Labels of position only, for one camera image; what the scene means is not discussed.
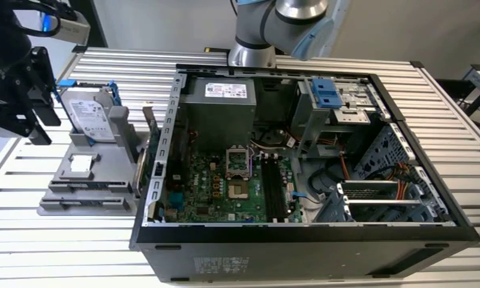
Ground metal socket cover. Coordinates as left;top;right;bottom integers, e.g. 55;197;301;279
225;146;252;180

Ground power supply wire bundle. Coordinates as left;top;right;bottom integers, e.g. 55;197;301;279
249;128;301;152

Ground orange wire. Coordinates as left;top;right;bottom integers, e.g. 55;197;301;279
338;151;350;181

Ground grey power supply unit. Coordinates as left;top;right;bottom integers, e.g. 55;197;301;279
179;76;257;154

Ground CPU socket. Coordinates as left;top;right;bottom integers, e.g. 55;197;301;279
227;178;249;200

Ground black upright post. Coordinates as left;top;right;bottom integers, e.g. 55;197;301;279
79;0;109;49

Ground silver CPU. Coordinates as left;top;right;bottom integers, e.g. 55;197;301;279
69;155;93;173

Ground hard disk in blue carrier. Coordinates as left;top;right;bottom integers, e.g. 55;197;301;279
53;78;123;144

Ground blue plastic drive latch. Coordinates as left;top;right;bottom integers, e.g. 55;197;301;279
311;78;342;110

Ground black RAM slot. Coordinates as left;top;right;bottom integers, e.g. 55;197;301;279
263;154;275;223
271;154;284;223
275;154;289;223
267;154;279;223

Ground blue board connector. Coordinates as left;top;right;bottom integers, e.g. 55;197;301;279
168;193;185;209

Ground grey parts rack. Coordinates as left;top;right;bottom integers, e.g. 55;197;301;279
37;104;153;217

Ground red yellow power wires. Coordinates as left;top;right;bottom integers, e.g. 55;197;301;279
395;163;412;201

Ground round internal speaker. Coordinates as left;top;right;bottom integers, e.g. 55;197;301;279
260;128;285;148

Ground metal optical drive cage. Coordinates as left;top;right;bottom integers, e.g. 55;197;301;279
291;78;379;151

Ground thick black cable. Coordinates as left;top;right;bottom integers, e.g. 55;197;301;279
308;168;338;196

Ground green graphics card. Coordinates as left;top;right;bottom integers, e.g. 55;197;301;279
135;103;163;196

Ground black camera cable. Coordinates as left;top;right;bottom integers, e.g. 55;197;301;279
11;0;63;37

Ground RAM memory stick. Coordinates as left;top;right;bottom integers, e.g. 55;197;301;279
60;200;124;208

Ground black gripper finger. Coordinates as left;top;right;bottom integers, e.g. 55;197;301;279
25;46;63;127
0;100;53;145

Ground green motherboard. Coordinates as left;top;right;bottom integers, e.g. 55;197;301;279
163;151;305;224

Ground black open PC case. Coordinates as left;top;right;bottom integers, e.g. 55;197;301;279
128;62;480;284

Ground perforated metal disk bay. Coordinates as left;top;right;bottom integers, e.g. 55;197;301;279
315;122;451;224

